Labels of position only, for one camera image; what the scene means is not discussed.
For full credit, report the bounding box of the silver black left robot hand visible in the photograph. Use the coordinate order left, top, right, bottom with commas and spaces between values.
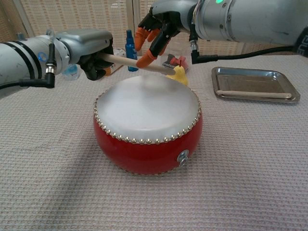
55, 29, 114, 81

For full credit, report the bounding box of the silver orange-tipped right robot hand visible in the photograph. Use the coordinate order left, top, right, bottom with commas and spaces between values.
134, 0, 200, 68

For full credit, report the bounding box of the wooden drumstick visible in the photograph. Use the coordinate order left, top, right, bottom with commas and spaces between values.
216, 90, 292, 99
103, 53, 178, 75

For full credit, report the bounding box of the red drum white skin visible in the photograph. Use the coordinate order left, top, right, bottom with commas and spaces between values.
92, 76, 203, 175

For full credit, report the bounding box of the bamboo folding screen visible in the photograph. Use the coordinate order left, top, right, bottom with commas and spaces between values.
0, 0, 308, 56

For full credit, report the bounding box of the small blue bottle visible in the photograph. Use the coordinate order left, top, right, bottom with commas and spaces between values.
125, 29, 139, 72

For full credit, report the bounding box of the clear plastic box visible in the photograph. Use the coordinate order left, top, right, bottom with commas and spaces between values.
158, 51, 191, 73

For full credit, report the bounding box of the yellow pear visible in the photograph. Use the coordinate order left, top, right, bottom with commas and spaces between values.
166, 61, 190, 86

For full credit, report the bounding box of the rectangular metal tray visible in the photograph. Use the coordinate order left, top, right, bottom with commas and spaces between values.
211, 66, 301, 104

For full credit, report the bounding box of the beige woven tablecloth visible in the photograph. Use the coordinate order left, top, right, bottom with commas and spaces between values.
0, 54, 308, 231

